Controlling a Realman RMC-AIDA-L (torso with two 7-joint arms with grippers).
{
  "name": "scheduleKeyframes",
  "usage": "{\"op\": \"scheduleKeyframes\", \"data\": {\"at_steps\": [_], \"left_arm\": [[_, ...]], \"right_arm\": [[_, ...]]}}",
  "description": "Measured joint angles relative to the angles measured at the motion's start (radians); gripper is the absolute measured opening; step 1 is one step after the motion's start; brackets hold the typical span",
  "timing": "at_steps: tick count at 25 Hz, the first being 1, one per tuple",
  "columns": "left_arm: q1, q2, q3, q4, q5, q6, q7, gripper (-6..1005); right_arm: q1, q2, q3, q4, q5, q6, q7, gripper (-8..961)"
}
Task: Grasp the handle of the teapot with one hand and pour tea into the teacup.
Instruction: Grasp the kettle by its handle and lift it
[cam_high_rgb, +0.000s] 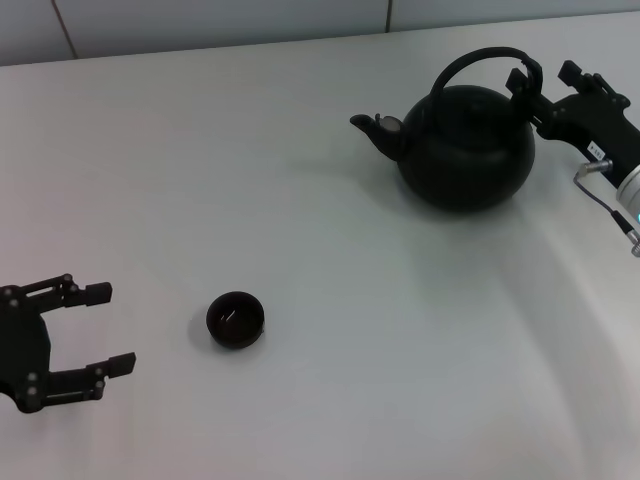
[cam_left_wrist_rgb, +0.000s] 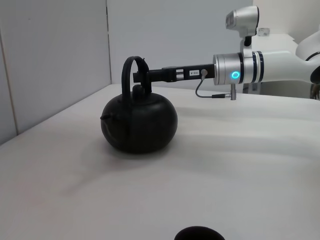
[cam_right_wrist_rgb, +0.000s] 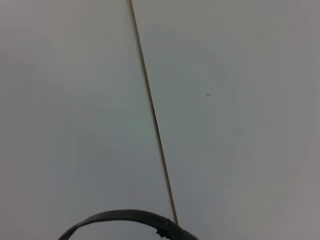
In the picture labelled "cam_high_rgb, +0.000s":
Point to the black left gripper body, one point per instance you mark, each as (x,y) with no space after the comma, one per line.
(22,350)

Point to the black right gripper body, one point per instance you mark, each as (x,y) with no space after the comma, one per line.
(595,122)

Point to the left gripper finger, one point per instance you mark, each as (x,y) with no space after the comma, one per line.
(97,292)
(120,365)

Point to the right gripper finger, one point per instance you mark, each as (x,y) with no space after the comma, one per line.
(516,81)
(570,72)

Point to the black round teapot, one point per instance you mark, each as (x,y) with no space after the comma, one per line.
(465,155)

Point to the small black teacup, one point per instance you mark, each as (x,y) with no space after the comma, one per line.
(235,327)

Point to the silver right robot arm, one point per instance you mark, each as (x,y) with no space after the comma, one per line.
(631,192)

